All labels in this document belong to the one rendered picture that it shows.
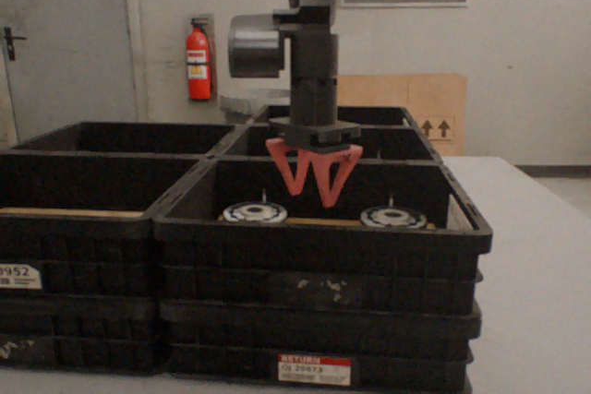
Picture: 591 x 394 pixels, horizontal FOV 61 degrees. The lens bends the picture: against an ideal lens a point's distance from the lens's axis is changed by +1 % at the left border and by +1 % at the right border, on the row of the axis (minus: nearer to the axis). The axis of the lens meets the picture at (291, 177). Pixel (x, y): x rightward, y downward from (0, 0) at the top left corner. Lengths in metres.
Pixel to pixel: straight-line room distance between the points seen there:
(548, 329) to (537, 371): 0.11
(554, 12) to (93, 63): 3.32
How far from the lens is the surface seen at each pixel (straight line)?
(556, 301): 0.99
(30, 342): 0.78
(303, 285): 0.62
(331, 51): 0.58
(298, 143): 0.58
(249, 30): 0.59
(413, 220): 0.80
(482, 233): 0.60
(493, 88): 4.07
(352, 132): 0.59
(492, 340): 0.84
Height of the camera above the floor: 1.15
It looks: 17 degrees down
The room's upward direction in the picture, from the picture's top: straight up
